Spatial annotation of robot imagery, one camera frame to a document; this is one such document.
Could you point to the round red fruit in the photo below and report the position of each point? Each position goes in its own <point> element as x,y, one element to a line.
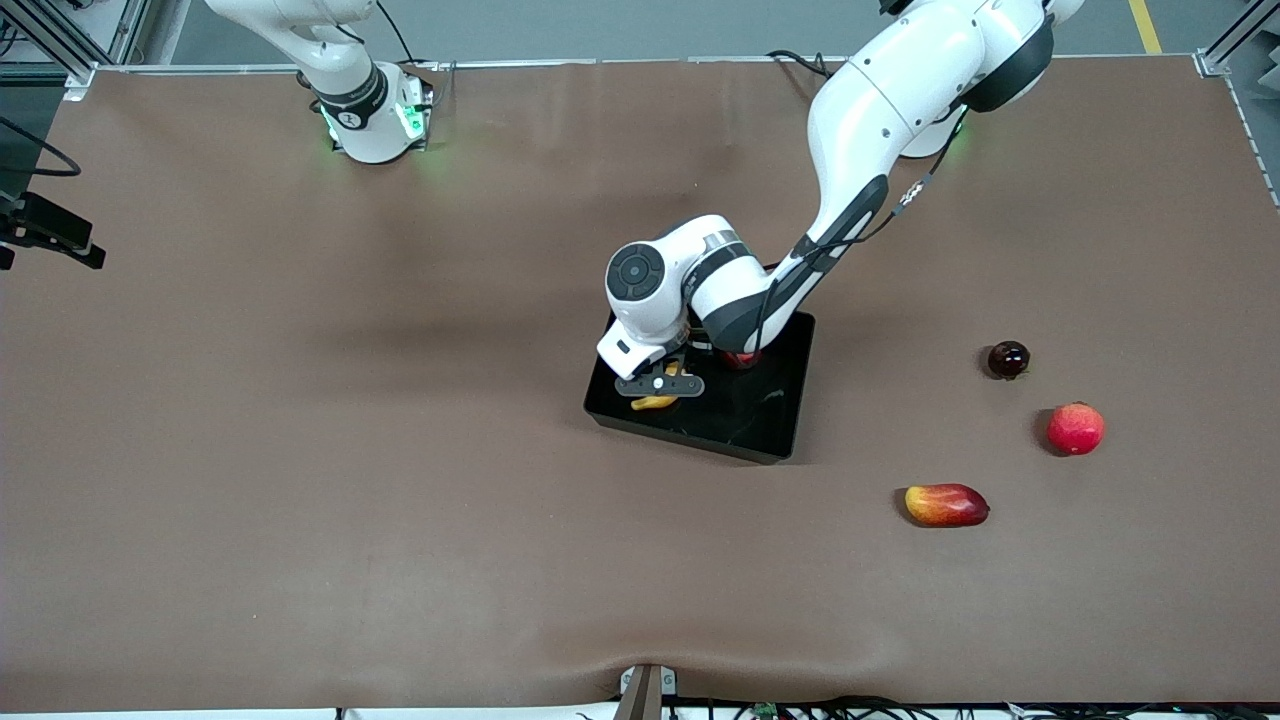
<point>1076,429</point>

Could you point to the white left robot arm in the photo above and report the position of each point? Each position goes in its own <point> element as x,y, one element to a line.
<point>870,110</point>

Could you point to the metal table clamp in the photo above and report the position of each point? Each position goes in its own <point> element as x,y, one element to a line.
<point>645,695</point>

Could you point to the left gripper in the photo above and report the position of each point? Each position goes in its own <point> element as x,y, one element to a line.
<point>693,356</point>

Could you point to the small red yellow apple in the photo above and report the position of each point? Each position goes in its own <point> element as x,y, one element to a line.
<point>742,360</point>

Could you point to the red yellow mango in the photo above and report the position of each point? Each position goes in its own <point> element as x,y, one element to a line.
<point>947,505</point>

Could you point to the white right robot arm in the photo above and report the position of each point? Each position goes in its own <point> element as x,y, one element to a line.
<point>350,100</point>

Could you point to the brown table mat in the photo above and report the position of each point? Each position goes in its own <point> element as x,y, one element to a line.
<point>300,400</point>

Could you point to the black plastic box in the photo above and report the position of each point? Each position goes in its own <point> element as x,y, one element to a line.
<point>740,420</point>

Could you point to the yellow banana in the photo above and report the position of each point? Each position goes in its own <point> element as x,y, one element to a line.
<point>652,403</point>

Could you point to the aluminium frame post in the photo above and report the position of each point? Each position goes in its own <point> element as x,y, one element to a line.
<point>1225,50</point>
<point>60,45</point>

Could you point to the dark purple plum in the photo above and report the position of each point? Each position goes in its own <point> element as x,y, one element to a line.
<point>1008,360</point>

